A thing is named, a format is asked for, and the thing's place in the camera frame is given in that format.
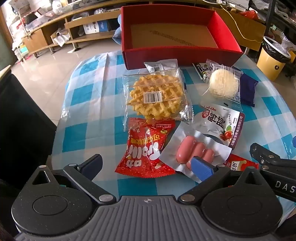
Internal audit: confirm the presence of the white blue cardboard box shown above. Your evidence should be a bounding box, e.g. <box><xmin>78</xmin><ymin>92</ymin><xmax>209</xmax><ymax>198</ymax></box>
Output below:
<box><xmin>83</xmin><ymin>21</ymin><xmax>109</xmax><ymax>35</ymax></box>

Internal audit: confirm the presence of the black metal rack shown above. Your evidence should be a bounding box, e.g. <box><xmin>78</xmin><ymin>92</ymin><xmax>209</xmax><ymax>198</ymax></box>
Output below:
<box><xmin>261</xmin><ymin>0</ymin><xmax>296</xmax><ymax>77</ymax></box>

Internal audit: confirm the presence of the black chair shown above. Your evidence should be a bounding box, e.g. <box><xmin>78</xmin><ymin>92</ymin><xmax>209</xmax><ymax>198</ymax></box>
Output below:
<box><xmin>0</xmin><ymin>72</ymin><xmax>57</xmax><ymax>186</ymax></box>

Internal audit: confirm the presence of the white packet with green label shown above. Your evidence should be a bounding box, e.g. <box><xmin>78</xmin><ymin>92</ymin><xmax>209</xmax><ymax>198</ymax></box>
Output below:
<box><xmin>144</xmin><ymin>59</ymin><xmax>178</xmax><ymax>73</ymax></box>

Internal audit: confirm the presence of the white packet with red print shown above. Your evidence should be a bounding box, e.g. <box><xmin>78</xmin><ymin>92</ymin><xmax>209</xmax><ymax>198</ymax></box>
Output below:
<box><xmin>193</xmin><ymin>103</ymin><xmax>245</xmax><ymax>147</ymax></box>

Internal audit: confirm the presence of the white plastic bag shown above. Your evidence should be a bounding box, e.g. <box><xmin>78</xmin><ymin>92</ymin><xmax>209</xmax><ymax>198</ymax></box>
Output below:
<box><xmin>51</xmin><ymin>31</ymin><xmax>70</xmax><ymax>47</ymax></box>

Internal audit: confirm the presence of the red candy packet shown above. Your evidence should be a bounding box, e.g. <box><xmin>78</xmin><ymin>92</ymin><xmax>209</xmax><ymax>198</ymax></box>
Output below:
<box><xmin>115</xmin><ymin>117</ymin><xmax>176</xmax><ymax>178</ymax></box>

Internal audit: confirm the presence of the red cardboard box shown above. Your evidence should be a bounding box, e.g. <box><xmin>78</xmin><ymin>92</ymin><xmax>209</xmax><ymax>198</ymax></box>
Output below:
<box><xmin>121</xmin><ymin>6</ymin><xmax>243</xmax><ymax>70</ymax></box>

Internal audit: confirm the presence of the dark blue snack packet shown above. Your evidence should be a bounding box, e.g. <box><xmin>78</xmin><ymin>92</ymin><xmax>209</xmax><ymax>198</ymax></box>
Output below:
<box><xmin>232</xmin><ymin>66</ymin><xmax>259</xmax><ymax>107</ymax></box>

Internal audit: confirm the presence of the wooden low cabinet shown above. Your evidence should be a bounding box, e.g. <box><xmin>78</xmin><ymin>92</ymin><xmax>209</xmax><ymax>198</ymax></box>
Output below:
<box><xmin>22</xmin><ymin>0</ymin><xmax>266</xmax><ymax>57</ymax></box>

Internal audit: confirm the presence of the blue white checkered tablecloth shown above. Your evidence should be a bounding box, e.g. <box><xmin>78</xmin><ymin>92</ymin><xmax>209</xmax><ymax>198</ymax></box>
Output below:
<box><xmin>52</xmin><ymin>50</ymin><xmax>296</xmax><ymax>220</ymax></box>

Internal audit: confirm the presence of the red plastic bag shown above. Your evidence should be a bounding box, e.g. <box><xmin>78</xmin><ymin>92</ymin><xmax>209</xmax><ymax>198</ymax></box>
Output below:
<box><xmin>240</xmin><ymin>10</ymin><xmax>259</xmax><ymax>21</ymax></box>

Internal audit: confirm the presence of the blue pillow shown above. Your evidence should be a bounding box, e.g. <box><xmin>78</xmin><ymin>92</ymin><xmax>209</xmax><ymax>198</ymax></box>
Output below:
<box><xmin>112</xmin><ymin>14</ymin><xmax>123</xmax><ymax>45</ymax></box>

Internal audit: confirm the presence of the yellow trash bin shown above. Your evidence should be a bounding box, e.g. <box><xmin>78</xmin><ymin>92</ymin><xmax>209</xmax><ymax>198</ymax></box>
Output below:
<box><xmin>256</xmin><ymin>36</ymin><xmax>292</xmax><ymax>81</ymax></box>

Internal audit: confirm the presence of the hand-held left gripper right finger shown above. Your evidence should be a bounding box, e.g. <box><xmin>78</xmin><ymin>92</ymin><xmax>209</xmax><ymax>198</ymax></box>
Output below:
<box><xmin>178</xmin><ymin>156</ymin><xmax>263</xmax><ymax>204</ymax></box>

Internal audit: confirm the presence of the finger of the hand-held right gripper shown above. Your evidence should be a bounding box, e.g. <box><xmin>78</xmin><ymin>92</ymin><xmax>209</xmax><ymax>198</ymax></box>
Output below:
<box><xmin>249</xmin><ymin>143</ymin><xmax>281</xmax><ymax>165</ymax></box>

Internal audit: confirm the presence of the red rectangular snack packet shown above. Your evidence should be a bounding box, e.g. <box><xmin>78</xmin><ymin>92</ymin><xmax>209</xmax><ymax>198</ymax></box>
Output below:
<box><xmin>223</xmin><ymin>153</ymin><xmax>260</xmax><ymax>171</ymax></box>

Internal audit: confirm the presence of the sausage packet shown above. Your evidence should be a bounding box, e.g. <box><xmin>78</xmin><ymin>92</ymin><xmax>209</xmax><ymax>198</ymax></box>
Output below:
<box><xmin>159</xmin><ymin>122</ymin><xmax>232</xmax><ymax>183</ymax></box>

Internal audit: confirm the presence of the clear waffle packet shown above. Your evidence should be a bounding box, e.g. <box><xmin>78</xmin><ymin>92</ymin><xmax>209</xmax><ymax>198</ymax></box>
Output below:
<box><xmin>122</xmin><ymin>68</ymin><xmax>193</xmax><ymax>124</ymax></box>

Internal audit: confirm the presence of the green white wafer packet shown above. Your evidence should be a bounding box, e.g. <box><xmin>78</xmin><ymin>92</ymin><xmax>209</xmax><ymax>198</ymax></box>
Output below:
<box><xmin>192</xmin><ymin>62</ymin><xmax>213</xmax><ymax>83</ymax></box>

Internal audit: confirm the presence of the clear rice ball packet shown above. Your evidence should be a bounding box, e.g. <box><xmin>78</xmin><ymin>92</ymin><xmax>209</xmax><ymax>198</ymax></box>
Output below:
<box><xmin>202</xmin><ymin>59</ymin><xmax>243</xmax><ymax>103</ymax></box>

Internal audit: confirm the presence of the yellow cable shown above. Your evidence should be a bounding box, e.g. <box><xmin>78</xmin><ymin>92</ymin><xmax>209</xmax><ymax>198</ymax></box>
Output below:
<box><xmin>220</xmin><ymin>4</ymin><xmax>264</xmax><ymax>42</ymax></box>

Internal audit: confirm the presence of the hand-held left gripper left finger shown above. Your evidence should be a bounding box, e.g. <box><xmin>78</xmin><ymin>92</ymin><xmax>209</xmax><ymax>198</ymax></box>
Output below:
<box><xmin>31</xmin><ymin>153</ymin><xmax>117</xmax><ymax>205</ymax></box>

